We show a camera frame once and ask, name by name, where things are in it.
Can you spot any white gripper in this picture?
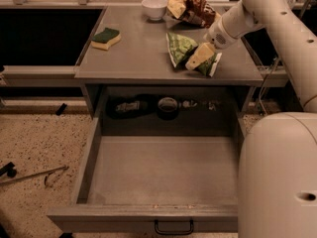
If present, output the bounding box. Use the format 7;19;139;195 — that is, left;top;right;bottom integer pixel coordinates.
185;17;237;70

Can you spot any green jalapeno chip bag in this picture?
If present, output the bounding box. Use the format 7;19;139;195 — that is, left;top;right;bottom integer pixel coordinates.
166;33;222;77

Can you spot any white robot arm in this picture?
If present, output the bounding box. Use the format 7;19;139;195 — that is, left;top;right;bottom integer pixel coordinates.
205;0;317;238

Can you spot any brown yellow chip bag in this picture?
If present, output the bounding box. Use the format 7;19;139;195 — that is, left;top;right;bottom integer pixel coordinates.
166;0;221;28

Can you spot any grey metal drawer cabinet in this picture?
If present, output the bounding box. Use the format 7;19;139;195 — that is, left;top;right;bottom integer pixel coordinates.
75;4;263;113

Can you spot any open grey top drawer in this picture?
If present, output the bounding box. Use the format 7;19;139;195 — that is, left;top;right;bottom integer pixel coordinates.
47;86;247;234

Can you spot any white ceramic bowl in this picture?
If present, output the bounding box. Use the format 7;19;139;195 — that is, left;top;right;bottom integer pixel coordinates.
141;0;167;21

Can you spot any black tape roll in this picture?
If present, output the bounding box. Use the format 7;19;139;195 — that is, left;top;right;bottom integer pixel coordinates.
157;97;178;120

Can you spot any black bundle under cabinet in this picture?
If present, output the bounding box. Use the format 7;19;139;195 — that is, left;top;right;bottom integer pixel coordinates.
106;94;157;119

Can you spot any green yellow sponge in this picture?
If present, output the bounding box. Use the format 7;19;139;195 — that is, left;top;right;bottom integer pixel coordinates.
91;28;121;51

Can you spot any small black block on floor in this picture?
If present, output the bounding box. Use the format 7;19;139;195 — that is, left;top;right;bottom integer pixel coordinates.
55;103;67;116

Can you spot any metal rod on floor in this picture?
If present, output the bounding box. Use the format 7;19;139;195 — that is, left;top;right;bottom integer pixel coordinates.
0;166;68;187

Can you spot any black object on floor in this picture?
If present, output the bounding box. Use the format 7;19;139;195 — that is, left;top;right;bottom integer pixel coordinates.
0;162;17;178

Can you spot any white cable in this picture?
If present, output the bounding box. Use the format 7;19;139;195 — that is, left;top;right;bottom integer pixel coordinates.
256;58;281;116

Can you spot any black drawer handle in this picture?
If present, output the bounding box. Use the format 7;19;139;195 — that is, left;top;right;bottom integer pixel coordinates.
155;220;194;236

